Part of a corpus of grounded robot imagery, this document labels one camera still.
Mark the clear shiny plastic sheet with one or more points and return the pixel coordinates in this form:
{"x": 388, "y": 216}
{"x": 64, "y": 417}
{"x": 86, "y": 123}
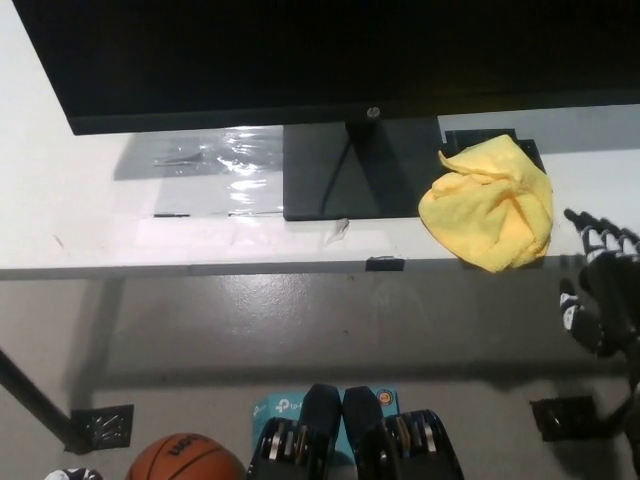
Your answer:
{"x": 225, "y": 150}

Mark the crumpled clear tape piece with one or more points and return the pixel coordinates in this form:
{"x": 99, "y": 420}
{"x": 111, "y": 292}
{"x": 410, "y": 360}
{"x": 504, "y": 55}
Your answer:
{"x": 337, "y": 231}

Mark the black HP monitor with stand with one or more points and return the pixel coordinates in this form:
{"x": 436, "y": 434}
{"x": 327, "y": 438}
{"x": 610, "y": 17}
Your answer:
{"x": 250, "y": 50}

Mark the yellow microfibre cloth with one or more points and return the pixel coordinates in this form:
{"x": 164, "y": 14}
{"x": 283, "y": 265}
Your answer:
{"x": 490, "y": 220}

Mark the teal tp-link box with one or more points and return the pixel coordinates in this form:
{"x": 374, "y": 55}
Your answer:
{"x": 280, "y": 405}

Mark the left black robot body block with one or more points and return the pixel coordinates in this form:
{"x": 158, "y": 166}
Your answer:
{"x": 315, "y": 430}

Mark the black perforated tray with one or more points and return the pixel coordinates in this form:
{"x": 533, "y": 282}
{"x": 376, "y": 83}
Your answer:
{"x": 465, "y": 137}

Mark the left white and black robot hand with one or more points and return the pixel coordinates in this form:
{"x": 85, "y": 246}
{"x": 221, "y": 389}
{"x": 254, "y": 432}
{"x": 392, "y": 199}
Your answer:
{"x": 75, "y": 475}

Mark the black floor tape patch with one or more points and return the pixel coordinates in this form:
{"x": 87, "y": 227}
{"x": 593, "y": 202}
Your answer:
{"x": 102, "y": 425}
{"x": 565, "y": 420}

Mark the orange basketball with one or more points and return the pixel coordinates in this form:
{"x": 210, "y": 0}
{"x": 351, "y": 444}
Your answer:
{"x": 185, "y": 460}

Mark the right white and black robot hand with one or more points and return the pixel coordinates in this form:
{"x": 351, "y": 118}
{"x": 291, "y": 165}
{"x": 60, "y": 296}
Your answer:
{"x": 610, "y": 300}

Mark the black slanted desk leg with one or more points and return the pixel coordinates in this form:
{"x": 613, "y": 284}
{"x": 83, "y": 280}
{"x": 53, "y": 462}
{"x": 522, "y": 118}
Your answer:
{"x": 25, "y": 390}

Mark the white desk leg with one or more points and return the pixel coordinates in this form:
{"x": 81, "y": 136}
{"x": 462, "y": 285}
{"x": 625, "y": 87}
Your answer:
{"x": 102, "y": 325}

